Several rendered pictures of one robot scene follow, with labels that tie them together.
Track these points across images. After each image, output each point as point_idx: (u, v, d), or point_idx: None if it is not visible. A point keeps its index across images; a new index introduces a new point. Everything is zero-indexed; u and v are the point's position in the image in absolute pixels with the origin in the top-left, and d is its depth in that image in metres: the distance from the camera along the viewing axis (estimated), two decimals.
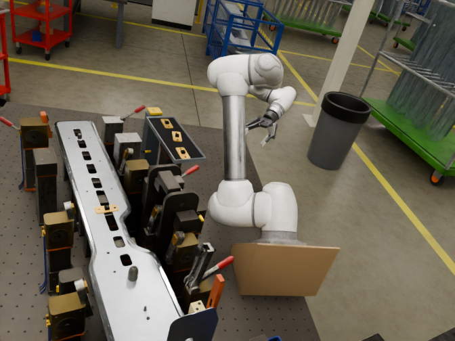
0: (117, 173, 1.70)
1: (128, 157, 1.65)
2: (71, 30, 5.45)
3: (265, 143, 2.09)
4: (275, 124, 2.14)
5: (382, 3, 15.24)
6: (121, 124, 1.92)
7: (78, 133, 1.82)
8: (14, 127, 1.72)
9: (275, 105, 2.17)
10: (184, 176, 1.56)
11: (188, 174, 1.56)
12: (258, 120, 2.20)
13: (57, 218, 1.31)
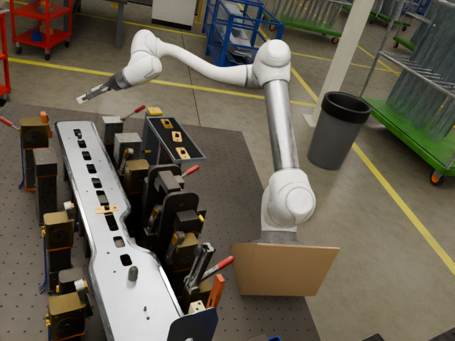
0: (117, 173, 1.70)
1: (128, 157, 1.65)
2: (71, 30, 5.45)
3: (96, 87, 1.92)
4: None
5: (382, 3, 15.24)
6: (121, 124, 1.92)
7: (78, 133, 1.82)
8: (14, 127, 1.72)
9: (131, 86, 1.81)
10: (184, 176, 1.56)
11: (188, 174, 1.56)
12: (104, 88, 1.77)
13: (57, 218, 1.31)
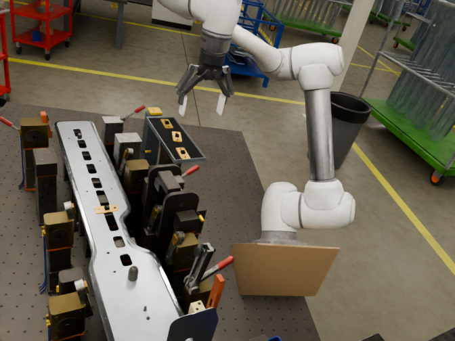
0: (117, 173, 1.70)
1: (128, 157, 1.65)
2: (71, 30, 5.45)
3: (183, 107, 1.22)
4: (193, 65, 1.16)
5: (382, 3, 15.24)
6: (121, 124, 1.92)
7: (78, 133, 1.82)
8: (14, 127, 1.72)
9: None
10: (184, 176, 1.56)
11: (188, 174, 1.56)
12: (226, 69, 1.22)
13: (57, 218, 1.31)
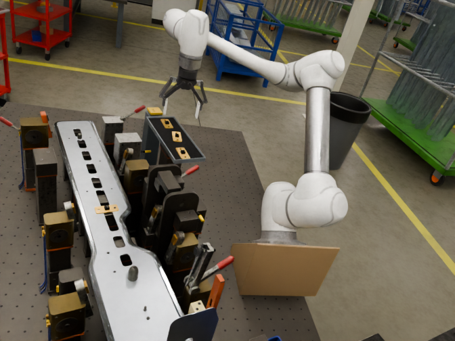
0: (117, 173, 1.70)
1: (128, 157, 1.65)
2: (71, 30, 5.45)
3: (164, 108, 1.62)
4: (172, 77, 1.56)
5: (382, 3, 15.24)
6: (121, 124, 1.92)
7: (78, 133, 1.82)
8: (14, 127, 1.72)
9: None
10: (184, 176, 1.56)
11: (188, 174, 1.56)
12: (200, 82, 1.59)
13: (57, 218, 1.31)
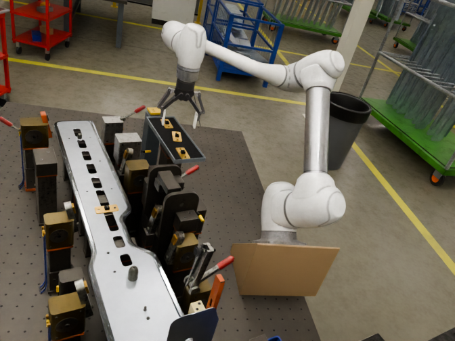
0: (117, 173, 1.70)
1: (128, 157, 1.65)
2: (71, 30, 5.45)
3: (162, 119, 1.64)
4: (170, 88, 1.58)
5: (382, 3, 15.24)
6: (121, 124, 1.92)
7: (78, 133, 1.82)
8: (14, 127, 1.72)
9: None
10: (184, 176, 1.56)
11: (188, 174, 1.56)
12: (198, 94, 1.62)
13: (57, 218, 1.31)
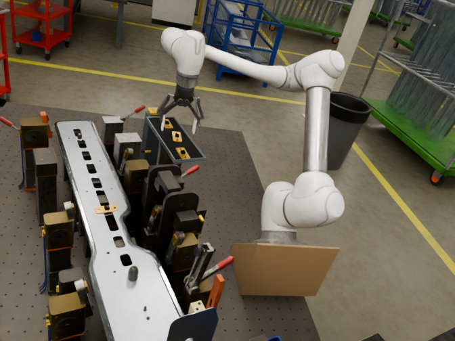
0: (117, 173, 1.70)
1: (128, 157, 1.65)
2: (71, 30, 5.45)
3: (162, 124, 1.65)
4: (170, 94, 1.60)
5: (382, 3, 15.24)
6: (121, 124, 1.92)
7: (78, 133, 1.82)
8: (14, 127, 1.72)
9: None
10: (184, 176, 1.56)
11: (188, 174, 1.56)
12: (197, 99, 1.63)
13: (57, 218, 1.31)
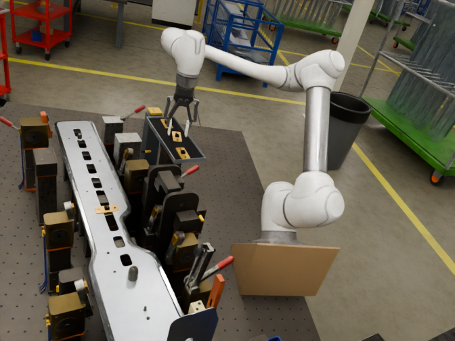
0: (117, 173, 1.70)
1: (128, 157, 1.65)
2: (71, 30, 5.45)
3: (168, 128, 1.67)
4: (169, 96, 1.60)
5: (382, 3, 15.24)
6: (121, 124, 1.92)
7: (78, 133, 1.82)
8: (14, 127, 1.72)
9: None
10: (184, 176, 1.56)
11: (188, 174, 1.56)
12: (196, 101, 1.63)
13: (57, 218, 1.31)
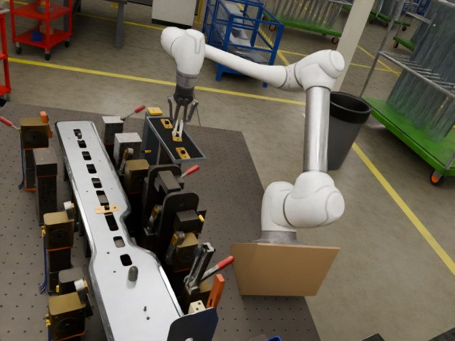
0: (117, 173, 1.70)
1: (128, 157, 1.65)
2: (71, 30, 5.45)
3: (175, 130, 1.68)
4: (170, 97, 1.60)
5: (382, 3, 15.24)
6: (121, 124, 1.92)
7: (78, 133, 1.82)
8: (14, 127, 1.72)
9: None
10: (184, 176, 1.56)
11: (188, 174, 1.56)
12: (195, 102, 1.63)
13: (57, 218, 1.31)
